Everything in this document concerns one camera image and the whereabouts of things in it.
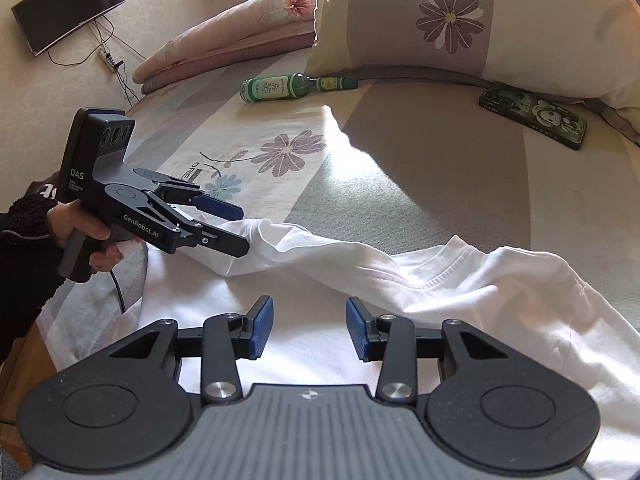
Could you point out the white t-shirt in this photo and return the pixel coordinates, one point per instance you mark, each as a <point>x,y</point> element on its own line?
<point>310,280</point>

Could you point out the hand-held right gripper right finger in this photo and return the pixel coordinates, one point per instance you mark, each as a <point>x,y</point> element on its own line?
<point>357,330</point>

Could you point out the white power strip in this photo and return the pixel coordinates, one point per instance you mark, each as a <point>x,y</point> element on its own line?
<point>106,58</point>

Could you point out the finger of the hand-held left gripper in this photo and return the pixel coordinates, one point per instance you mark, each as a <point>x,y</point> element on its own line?
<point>220,207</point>
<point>225,245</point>

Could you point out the phone with cartoon case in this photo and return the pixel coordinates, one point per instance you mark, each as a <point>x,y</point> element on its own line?
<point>535,115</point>

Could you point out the green glass bottle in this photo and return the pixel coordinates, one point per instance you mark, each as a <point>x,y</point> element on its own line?
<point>280,87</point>

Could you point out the floral pillow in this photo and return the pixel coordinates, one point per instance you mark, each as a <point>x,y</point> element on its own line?
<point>475,20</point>

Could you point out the folded pink floral quilt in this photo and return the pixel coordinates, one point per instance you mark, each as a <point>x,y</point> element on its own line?
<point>225,40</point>

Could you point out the person's left hand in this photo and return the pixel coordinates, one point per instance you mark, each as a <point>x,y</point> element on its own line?
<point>75,222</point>

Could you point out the person's left forearm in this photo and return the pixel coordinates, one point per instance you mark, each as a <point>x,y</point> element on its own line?
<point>25,260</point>

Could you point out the black wall television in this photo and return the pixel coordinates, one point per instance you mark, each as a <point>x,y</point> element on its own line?
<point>65,5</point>

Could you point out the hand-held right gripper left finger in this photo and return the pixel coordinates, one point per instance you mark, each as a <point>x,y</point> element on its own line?
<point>262,327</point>

